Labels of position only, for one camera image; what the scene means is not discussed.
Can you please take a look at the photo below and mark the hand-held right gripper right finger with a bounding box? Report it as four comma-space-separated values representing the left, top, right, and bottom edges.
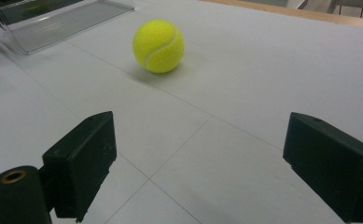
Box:
282, 111, 363, 224

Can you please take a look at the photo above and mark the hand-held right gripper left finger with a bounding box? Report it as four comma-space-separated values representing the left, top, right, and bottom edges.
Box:
41, 110, 118, 223

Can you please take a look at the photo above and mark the clear plastic tray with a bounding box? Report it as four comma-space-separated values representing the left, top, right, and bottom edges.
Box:
0, 0, 135, 56

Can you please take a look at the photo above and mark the yellow tennis ball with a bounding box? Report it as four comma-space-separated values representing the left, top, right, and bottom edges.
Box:
132, 19, 186, 75

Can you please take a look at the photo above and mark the white cover board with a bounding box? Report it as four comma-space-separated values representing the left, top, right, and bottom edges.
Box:
0, 0, 363, 224

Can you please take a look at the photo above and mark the wooden table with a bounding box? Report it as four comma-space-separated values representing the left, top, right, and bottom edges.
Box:
200, 0, 363, 31

